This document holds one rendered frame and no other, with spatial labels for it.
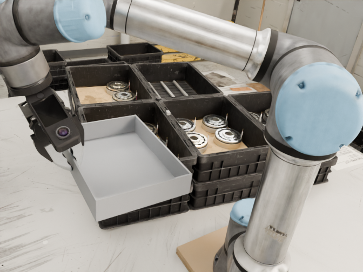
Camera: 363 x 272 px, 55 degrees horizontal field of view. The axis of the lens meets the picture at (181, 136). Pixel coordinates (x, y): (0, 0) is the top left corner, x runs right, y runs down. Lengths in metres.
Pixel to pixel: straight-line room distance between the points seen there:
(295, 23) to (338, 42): 0.65
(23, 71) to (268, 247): 0.52
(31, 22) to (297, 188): 0.47
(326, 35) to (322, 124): 3.87
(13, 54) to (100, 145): 0.35
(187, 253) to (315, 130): 0.63
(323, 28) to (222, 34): 3.80
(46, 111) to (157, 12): 0.25
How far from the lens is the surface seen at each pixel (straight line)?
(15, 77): 0.61
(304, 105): 0.49
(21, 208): 1.23
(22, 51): 0.59
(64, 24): 0.53
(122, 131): 0.90
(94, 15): 0.53
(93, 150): 0.84
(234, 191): 1.21
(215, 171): 1.12
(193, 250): 1.04
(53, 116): 0.61
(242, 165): 1.16
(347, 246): 1.27
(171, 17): 0.62
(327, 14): 4.36
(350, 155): 1.75
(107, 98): 1.58
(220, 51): 0.62
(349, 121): 0.51
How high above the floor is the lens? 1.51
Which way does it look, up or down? 31 degrees down
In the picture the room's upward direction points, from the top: 7 degrees clockwise
